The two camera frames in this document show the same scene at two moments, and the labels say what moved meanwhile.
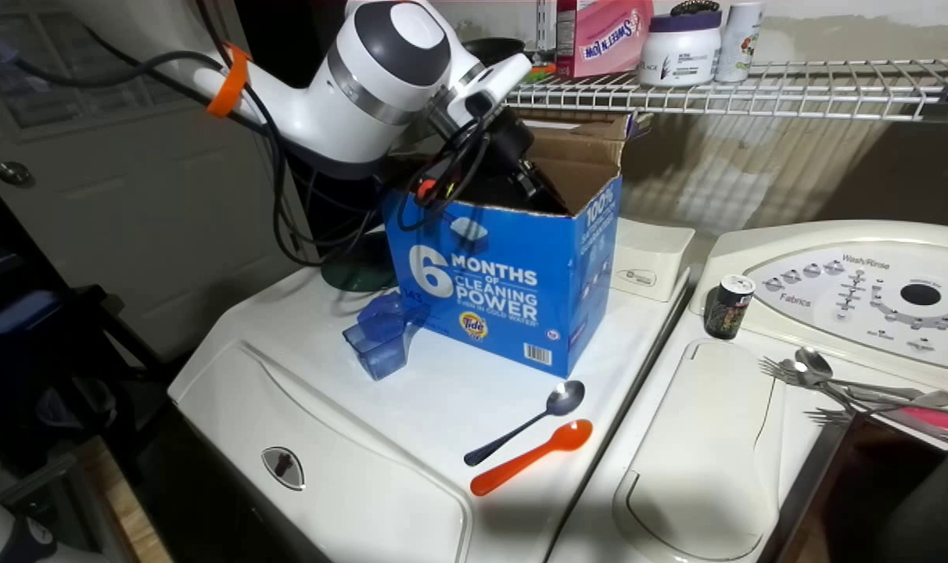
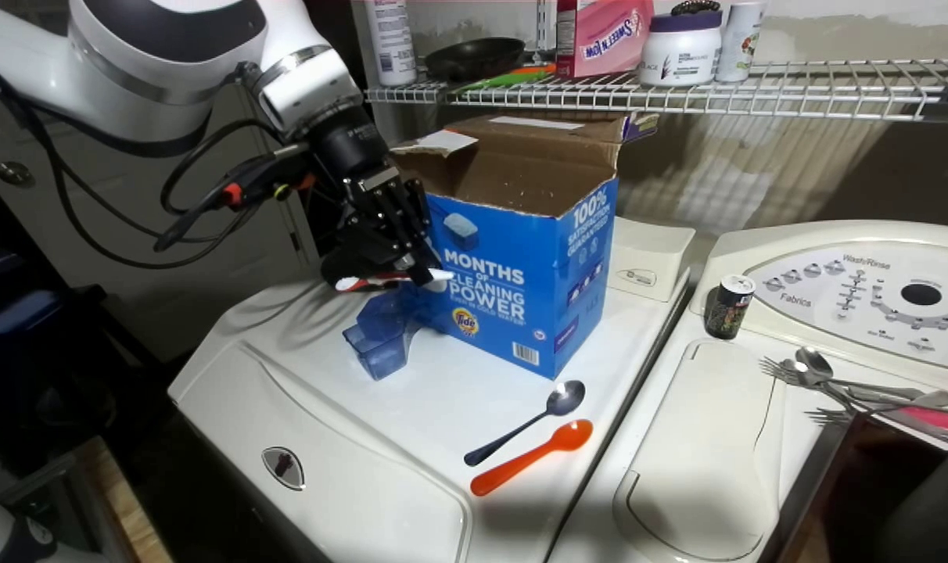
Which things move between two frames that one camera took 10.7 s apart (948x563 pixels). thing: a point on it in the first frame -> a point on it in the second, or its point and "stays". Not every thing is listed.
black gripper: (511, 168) -> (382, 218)
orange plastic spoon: (572, 437) stays
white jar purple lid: (683, 45) stays
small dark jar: (724, 309) stays
